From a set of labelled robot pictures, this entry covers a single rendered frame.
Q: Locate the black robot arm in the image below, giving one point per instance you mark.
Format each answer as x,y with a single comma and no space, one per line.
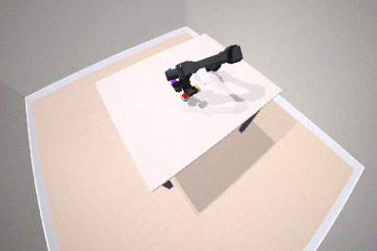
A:
230,55

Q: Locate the red button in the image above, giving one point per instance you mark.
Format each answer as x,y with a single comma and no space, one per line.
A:
184,97

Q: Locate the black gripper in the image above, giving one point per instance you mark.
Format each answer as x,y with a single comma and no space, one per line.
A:
190,90

